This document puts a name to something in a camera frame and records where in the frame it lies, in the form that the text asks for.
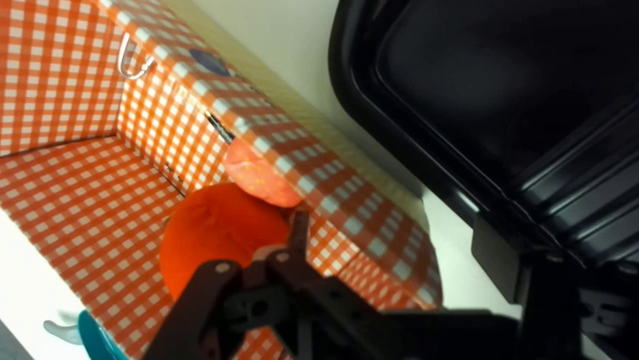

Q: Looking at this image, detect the black ridged tray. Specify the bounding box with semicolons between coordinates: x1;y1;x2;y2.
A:
329;0;639;266

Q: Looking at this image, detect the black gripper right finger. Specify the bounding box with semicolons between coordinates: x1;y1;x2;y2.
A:
471;221;639;360

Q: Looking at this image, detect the sliced fruit plushie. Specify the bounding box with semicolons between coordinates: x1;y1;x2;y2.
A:
223;140;301;209

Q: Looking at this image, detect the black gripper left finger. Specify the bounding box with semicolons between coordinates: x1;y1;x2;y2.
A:
141;206;321;360

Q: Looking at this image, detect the orange checkered box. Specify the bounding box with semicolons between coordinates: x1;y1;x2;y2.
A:
0;0;443;359

